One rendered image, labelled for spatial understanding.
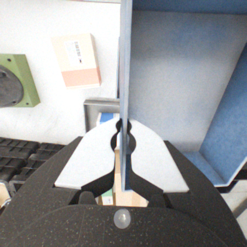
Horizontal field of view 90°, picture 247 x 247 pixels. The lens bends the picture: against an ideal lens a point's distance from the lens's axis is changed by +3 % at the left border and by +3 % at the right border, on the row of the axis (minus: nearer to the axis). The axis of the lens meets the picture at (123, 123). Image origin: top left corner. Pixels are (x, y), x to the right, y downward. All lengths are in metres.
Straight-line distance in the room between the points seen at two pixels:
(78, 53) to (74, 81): 0.09
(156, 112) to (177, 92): 0.04
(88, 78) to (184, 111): 0.35
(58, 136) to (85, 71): 0.38
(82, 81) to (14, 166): 0.43
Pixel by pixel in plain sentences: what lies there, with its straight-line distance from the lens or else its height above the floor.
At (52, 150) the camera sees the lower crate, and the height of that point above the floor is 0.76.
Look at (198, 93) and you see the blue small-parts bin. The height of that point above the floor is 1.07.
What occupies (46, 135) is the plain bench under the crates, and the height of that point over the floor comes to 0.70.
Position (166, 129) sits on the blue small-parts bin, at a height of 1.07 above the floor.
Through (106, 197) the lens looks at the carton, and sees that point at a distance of 0.84.
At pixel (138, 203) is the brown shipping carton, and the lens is 0.83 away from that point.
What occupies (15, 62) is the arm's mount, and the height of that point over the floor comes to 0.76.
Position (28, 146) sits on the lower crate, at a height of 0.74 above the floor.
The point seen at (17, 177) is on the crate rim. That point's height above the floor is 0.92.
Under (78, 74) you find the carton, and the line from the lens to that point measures 0.48.
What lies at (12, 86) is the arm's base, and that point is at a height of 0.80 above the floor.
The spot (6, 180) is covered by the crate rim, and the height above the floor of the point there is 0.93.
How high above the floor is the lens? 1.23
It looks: 60 degrees down
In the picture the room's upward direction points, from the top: 173 degrees clockwise
